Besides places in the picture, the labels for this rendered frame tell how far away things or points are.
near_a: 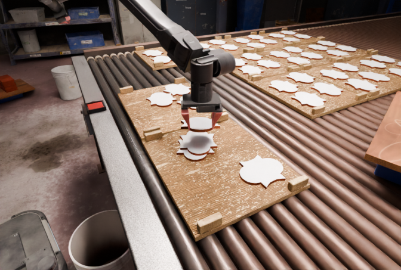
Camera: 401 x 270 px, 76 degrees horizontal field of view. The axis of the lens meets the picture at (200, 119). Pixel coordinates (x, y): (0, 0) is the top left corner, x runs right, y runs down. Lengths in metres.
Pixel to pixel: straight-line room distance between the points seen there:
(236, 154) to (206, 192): 0.19
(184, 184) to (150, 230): 0.15
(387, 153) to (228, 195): 0.41
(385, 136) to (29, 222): 1.69
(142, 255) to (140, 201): 0.15
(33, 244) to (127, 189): 0.97
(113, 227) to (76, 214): 0.53
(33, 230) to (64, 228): 0.31
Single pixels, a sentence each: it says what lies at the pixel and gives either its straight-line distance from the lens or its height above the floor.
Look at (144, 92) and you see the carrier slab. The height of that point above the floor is 0.94.
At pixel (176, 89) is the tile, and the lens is 1.23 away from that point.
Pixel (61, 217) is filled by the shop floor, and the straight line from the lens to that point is 2.07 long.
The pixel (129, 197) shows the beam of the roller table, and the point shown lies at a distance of 0.74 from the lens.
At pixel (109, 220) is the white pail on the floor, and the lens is 1.52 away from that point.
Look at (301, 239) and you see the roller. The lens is 0.68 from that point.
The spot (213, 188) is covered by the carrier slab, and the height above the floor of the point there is 0.94.
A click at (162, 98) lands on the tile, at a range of 1.15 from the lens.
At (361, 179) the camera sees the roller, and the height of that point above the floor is 0.91.
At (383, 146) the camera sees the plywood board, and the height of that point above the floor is 1.04.
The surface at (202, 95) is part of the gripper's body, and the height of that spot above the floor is 1.16.
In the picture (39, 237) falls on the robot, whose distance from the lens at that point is 1.68.
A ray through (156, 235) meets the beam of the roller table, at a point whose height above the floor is 0.92.
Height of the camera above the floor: 1.44
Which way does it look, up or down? 31 degrees down
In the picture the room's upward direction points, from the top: straight up
